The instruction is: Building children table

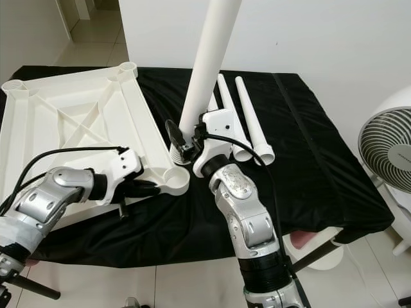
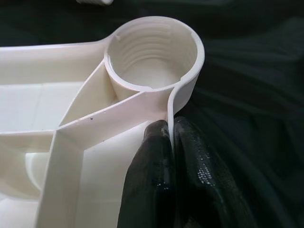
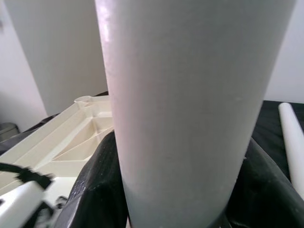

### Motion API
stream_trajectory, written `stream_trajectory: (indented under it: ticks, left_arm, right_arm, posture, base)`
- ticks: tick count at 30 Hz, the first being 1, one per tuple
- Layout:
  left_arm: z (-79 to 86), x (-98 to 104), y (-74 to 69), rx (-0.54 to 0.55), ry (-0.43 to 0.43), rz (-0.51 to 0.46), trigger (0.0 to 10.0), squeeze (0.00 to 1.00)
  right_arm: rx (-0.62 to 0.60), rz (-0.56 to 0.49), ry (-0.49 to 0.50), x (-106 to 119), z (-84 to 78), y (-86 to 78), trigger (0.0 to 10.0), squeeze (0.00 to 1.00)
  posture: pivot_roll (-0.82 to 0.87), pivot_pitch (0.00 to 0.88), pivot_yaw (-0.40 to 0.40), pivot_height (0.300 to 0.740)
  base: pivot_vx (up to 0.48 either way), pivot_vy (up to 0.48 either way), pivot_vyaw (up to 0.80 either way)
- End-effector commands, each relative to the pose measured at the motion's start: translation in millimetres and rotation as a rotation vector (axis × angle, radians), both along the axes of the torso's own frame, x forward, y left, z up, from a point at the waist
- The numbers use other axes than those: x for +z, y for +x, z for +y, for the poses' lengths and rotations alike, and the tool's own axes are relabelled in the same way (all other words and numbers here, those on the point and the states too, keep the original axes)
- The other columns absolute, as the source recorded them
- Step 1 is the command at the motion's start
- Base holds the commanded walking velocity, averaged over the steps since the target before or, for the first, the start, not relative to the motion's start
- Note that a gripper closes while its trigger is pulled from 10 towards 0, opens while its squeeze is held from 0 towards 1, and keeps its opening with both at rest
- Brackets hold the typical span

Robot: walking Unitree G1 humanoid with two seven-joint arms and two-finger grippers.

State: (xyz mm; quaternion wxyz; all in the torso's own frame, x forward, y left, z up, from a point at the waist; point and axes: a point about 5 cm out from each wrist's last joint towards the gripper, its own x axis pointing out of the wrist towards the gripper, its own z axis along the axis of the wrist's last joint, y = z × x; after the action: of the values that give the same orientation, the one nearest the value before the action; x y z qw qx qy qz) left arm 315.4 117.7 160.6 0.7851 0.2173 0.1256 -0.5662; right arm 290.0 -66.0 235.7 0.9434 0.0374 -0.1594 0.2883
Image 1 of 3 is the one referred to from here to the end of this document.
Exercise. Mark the white round fan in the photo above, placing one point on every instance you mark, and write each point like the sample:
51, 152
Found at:
385, 147

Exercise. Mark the white plastic children table top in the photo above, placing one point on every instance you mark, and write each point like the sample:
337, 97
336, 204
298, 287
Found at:
77, 122

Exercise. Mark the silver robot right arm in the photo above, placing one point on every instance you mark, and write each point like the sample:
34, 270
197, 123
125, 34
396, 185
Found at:
250, 218

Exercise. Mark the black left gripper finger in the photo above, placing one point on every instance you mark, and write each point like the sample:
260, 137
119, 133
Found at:
146, 185
141, 193

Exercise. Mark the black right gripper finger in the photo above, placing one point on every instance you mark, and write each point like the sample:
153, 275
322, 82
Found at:
172, 133

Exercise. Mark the black table cloth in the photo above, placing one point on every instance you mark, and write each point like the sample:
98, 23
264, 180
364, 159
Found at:
308, 160

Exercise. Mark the grey robot left leg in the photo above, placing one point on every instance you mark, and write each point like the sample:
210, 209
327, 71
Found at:
133, 303

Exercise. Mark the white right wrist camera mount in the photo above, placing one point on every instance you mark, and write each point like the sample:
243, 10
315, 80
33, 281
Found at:
218, 119

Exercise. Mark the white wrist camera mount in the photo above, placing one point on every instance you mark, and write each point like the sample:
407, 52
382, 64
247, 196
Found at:
218, 119
127, 168

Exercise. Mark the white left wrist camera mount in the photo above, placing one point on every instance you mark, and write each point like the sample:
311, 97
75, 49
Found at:
127, 168

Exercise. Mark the pink round object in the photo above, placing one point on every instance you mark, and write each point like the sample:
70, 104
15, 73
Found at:
302, 239

